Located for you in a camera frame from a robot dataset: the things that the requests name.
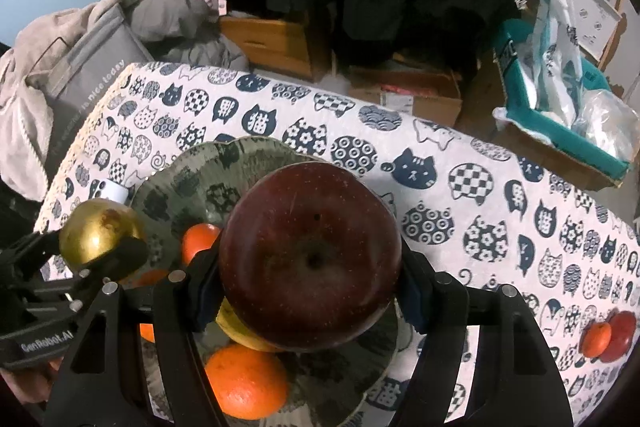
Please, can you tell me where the open cardboard box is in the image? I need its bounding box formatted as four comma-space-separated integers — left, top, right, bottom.
347, 64, 463, 128

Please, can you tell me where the clear plastic bag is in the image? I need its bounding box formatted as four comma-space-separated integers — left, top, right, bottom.
572, 89, 640, 162

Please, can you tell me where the white printed carton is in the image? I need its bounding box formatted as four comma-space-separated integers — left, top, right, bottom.
570, 0, 628, 70

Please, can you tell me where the white sticker sheet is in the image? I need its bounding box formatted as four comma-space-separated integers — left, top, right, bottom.
89, 179, 129, 204

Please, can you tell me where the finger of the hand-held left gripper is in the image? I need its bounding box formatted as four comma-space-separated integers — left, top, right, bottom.
72, 236, 149, 284
10, 231, 63, 265

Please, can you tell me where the dark red apple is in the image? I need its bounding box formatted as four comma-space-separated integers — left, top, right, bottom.
218, 163, 403, 354

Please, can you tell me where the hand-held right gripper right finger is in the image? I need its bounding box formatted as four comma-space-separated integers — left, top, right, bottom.
390, 242, 576, 427

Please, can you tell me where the person's left hand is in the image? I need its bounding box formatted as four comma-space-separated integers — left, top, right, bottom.
2, 354, 63, 405

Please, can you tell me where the teal box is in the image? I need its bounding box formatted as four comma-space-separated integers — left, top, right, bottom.
492, 18, 631, 180

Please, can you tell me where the orange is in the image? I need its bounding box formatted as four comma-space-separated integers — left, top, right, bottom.
204, 343, 291, 421
580, 322, 613, 358
180, 223, 222, 267

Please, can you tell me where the grey jacket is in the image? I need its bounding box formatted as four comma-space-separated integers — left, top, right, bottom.
130, 0, 251, 72

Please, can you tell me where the wooden drawer unit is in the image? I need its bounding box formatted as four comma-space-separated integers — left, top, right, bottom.
220, 9, 331, 82

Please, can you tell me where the green pear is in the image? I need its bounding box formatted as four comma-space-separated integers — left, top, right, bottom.
216, 297, 283, 354

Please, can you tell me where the scalloped glass plate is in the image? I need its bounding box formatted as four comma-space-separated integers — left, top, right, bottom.
127, 136, 401, 427

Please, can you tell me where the yellow red apple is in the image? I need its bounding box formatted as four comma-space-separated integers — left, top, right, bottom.
58, 198, 147, 272

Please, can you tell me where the beige fleece garment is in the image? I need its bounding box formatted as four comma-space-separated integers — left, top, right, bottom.
0, 0, 141, 202

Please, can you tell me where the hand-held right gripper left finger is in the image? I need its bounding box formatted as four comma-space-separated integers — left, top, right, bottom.
42, 246, 228, 427

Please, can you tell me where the grey tote bag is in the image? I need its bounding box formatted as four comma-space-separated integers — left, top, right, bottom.
30, 4, 156, 188

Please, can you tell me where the white plastic bag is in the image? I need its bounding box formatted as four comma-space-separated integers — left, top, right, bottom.
510, 0, 588, 128

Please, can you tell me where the cat print tablecloth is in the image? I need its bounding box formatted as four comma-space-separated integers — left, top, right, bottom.
34, 62, 640, 427

